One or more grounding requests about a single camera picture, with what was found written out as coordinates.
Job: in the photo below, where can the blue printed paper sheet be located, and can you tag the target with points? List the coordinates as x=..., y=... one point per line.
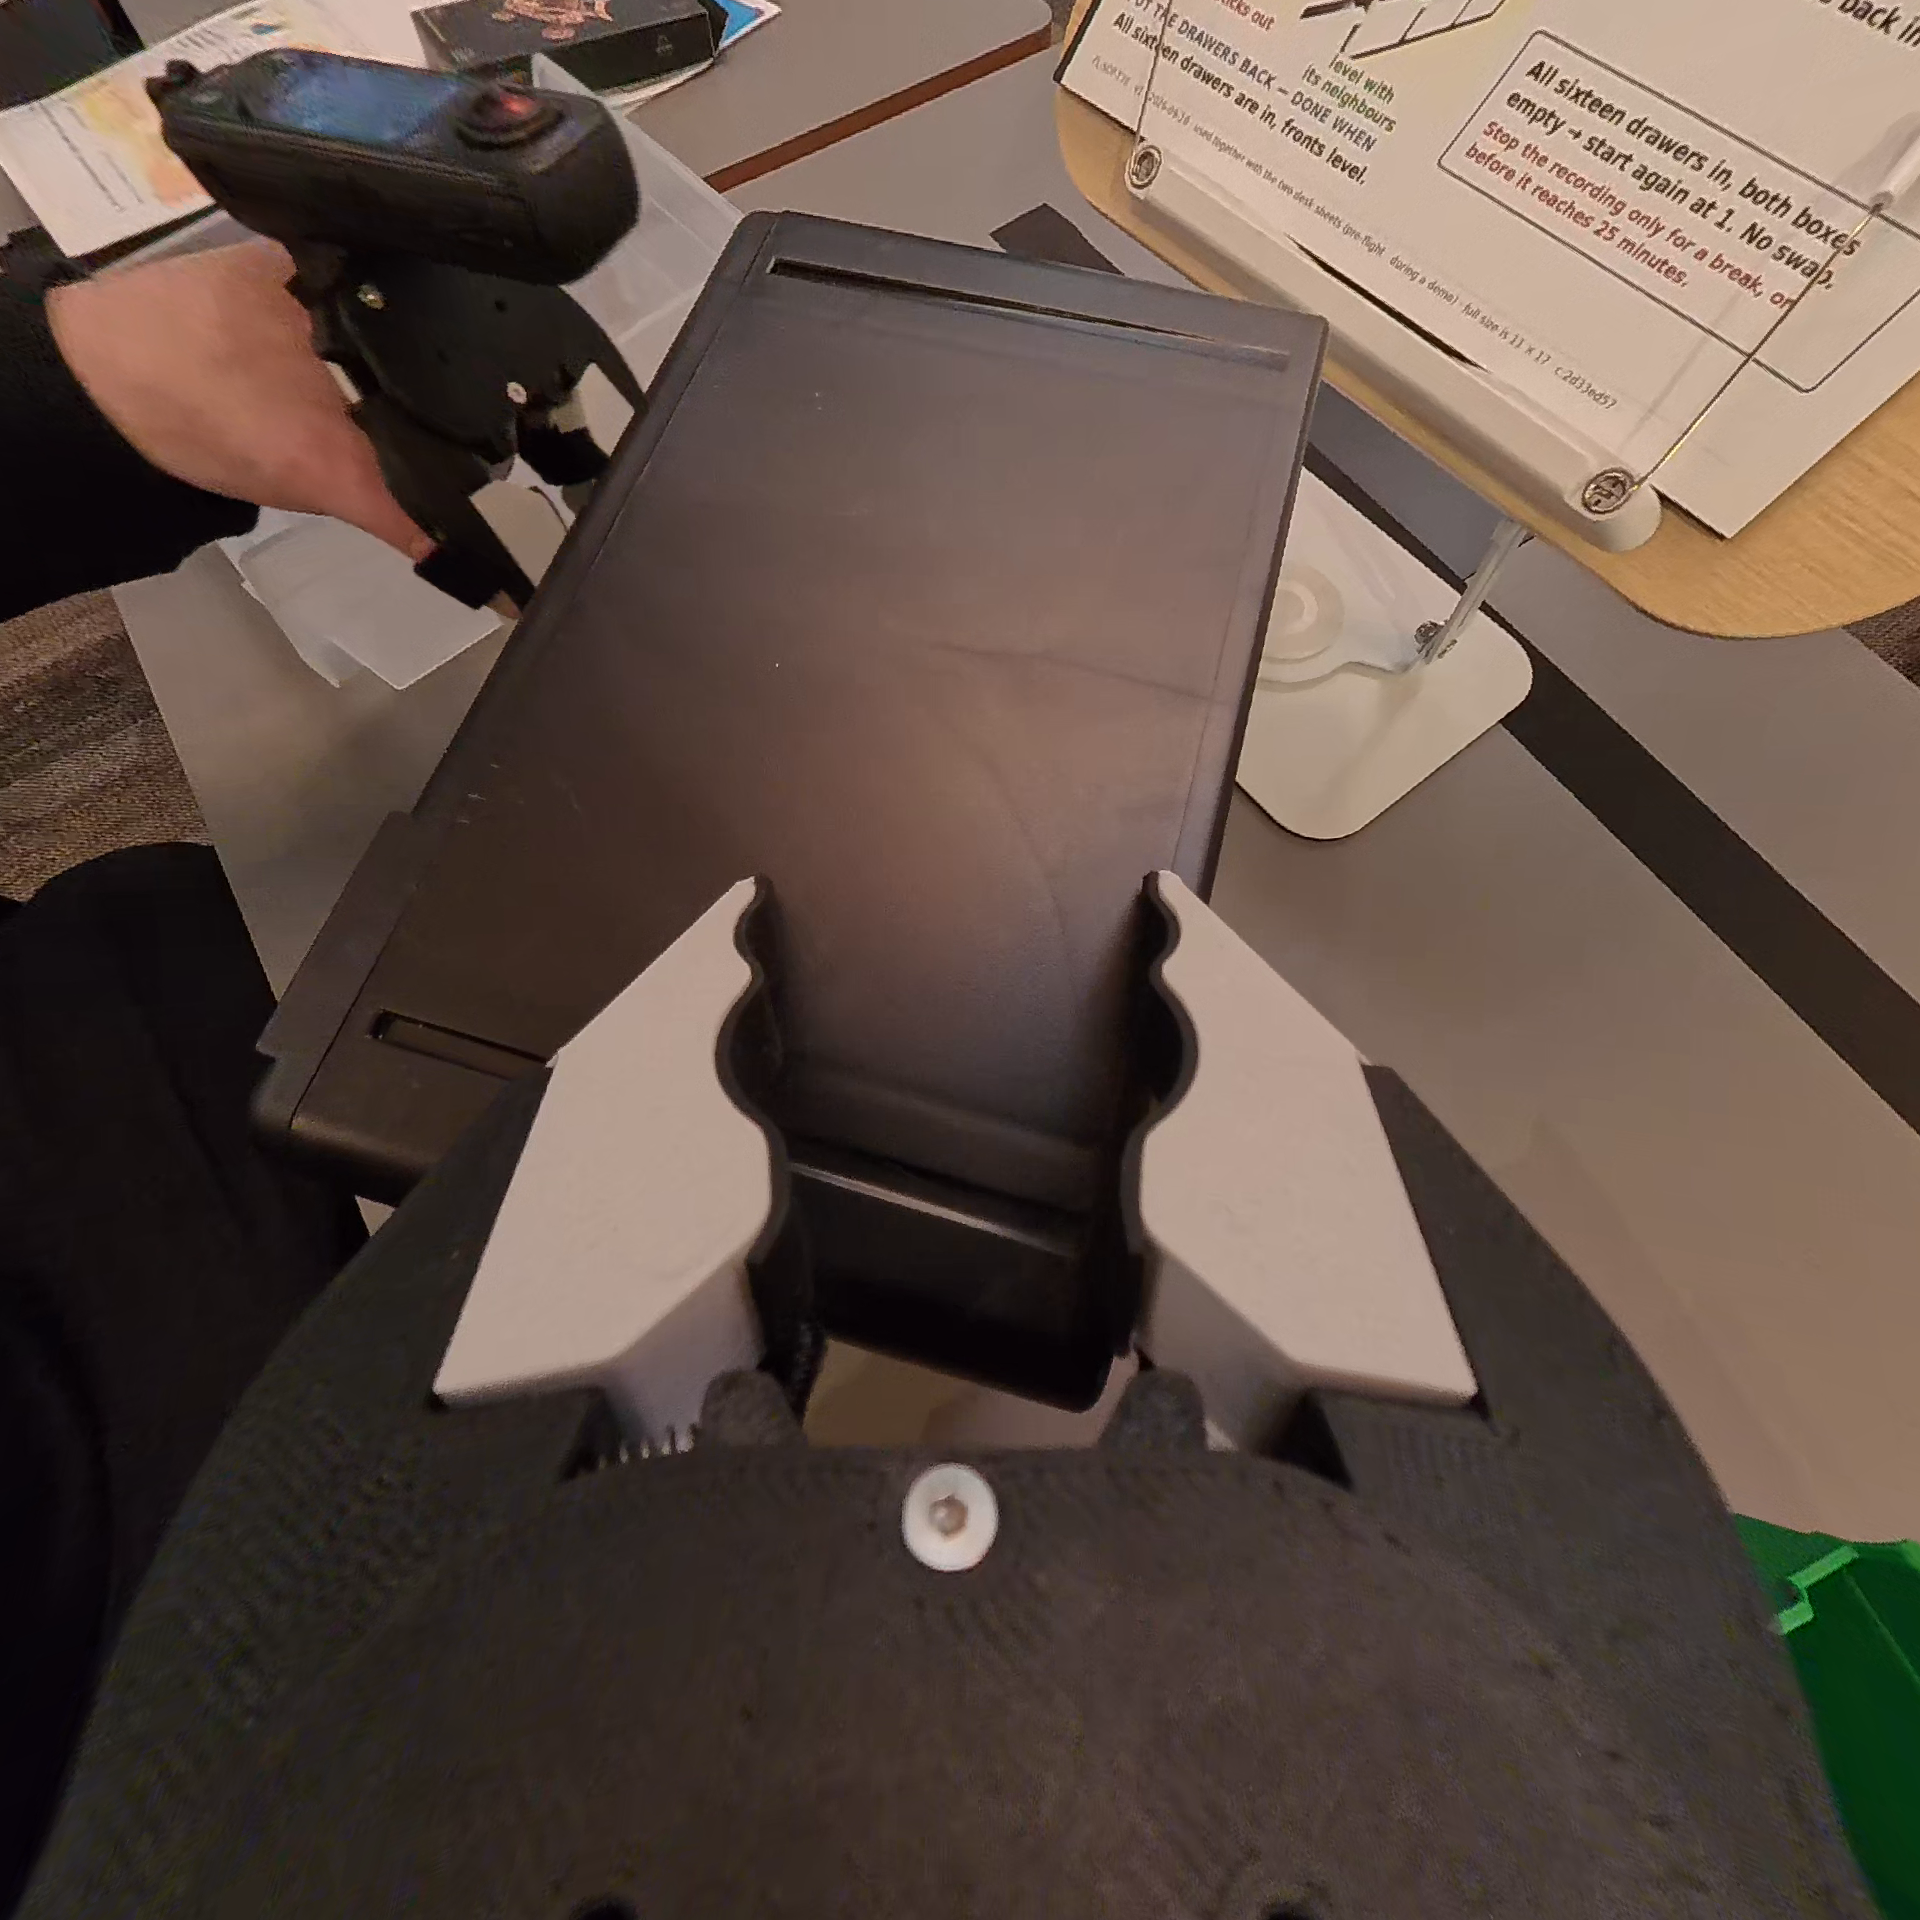
x=743, y=20

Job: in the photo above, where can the black model kit box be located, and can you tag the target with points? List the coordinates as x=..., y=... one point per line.
x=569, y=44

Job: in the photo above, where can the black drawer cabinet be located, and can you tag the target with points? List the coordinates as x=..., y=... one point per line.
x=901, y=629

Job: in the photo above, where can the printed instruction sheet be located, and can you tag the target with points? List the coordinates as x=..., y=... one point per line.
x=90, y=135

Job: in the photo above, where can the green plastic bin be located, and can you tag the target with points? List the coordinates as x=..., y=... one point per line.
x=1862, y=1680

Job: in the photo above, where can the wooden document stand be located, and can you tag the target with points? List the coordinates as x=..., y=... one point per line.
x=1769, y=586

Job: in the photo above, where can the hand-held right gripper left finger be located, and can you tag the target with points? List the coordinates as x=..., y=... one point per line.
x=616, y=1202

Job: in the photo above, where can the person's black clothing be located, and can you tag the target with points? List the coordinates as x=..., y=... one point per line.
x=119, y=1202

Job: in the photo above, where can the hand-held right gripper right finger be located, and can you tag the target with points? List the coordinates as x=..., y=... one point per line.
x=1306, y=1202

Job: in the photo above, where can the large clipped instruction sheet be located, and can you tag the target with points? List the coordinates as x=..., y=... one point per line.
x=1650, y=182

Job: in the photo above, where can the person's left forearm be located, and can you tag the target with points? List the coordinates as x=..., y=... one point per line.
x=77, y=494

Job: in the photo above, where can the large clear storage box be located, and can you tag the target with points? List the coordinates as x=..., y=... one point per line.
x=345, y=600

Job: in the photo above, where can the person's left hand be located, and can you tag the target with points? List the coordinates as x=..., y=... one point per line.
x=211, y=375

